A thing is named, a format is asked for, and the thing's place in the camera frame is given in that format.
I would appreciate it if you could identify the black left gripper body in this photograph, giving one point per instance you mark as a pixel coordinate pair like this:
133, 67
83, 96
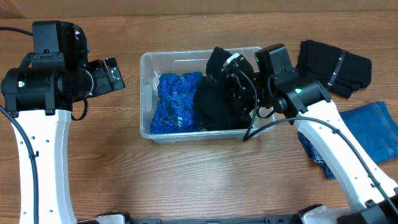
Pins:
102, 82

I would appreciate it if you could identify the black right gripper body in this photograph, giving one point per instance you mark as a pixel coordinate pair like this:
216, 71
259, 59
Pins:
236, 87

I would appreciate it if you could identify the blue green sequin cloth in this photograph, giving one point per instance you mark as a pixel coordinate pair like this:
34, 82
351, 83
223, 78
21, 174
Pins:
174, 112

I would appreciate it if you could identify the black banded cloth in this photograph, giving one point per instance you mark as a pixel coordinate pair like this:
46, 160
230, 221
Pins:
338, 70

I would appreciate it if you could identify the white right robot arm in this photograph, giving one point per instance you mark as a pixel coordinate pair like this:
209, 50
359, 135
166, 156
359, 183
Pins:
305, 103

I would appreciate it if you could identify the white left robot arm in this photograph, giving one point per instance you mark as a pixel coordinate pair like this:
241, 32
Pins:
39, 102

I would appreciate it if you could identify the clear plastic container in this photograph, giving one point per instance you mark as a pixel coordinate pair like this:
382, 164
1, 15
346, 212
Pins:
154, 64

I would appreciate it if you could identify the blue denim cloth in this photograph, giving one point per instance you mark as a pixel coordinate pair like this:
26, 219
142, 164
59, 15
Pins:
375, 130

